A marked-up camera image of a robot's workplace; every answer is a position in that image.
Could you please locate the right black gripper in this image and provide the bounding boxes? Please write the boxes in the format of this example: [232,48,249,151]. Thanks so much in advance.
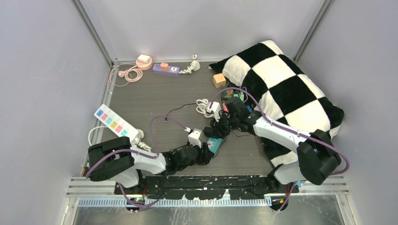
[210,110,239,139]

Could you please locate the black power adapter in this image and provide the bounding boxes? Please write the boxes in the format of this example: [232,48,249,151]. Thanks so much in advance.
[203,127,225,139]

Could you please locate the teal usb power strip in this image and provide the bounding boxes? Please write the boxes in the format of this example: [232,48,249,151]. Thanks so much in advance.
[207,138,223,154]

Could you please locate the pink plug adapter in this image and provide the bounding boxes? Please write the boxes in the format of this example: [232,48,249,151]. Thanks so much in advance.
[222,103,229,113]

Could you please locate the blue cube socket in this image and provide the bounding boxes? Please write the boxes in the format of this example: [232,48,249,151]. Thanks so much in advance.
[246,105,253,113]

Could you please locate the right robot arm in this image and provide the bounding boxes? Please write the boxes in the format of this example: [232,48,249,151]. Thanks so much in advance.
[204,97,341,192]

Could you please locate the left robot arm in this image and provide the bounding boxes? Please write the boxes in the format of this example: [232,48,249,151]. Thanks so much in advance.
[85,136,220,194]

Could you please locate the dark green cube socket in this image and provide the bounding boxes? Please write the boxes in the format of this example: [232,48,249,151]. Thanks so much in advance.
[221,90,235,100]

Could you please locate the orange cube socket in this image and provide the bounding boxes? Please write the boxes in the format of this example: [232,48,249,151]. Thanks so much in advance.
[213,73,226,89]

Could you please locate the orange small plug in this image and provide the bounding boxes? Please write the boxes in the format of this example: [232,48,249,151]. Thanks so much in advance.
[160,63,169,71]

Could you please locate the pink round socket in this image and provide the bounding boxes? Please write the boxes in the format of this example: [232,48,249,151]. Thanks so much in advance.
[136,57,153,71]

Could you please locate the small teal adapters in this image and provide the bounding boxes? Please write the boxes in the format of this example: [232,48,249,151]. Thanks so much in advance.
[233,94,245,102]

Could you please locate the checkered black white pillow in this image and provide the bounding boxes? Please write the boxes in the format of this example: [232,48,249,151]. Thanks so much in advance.
[209,39,345,168]

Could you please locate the purple power strip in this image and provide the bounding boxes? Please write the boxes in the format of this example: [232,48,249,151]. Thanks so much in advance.
[152,63,180,76]

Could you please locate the white colourful power strip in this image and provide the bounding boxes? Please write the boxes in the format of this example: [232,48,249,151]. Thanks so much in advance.
[94,104,140,142]

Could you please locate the white charger block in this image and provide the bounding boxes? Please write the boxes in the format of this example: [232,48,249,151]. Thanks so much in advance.
[137,54,151,63]

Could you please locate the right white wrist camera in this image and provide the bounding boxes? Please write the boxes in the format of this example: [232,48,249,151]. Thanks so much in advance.
[206,101,221,122]

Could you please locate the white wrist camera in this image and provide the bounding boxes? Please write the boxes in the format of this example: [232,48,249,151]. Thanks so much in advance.
[206,101,221,122]
[188,128,202,148]

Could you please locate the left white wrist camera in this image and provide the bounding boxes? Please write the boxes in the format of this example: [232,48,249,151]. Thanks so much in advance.
[188,128,202,148]

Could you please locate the white thick coiled cable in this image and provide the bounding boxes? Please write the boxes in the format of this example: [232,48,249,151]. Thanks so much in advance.
[196,98,209,118]

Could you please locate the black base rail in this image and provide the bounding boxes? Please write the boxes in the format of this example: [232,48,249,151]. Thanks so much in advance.
[123,175,293,200]

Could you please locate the black thin cable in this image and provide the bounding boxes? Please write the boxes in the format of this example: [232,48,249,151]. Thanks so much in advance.
[164,102,249,156]

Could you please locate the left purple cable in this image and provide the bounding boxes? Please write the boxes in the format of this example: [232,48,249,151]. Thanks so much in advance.
[85,115,192,212]

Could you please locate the purple cable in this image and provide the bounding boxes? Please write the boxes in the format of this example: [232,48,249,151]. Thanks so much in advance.
[207,87,351,212]
[85,115,192,212]

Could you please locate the pink coiled cable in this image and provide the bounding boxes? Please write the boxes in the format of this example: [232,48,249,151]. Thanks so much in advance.
[107,63,144,94]

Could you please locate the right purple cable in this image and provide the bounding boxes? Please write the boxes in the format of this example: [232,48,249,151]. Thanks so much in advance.
[207,87,351,212]

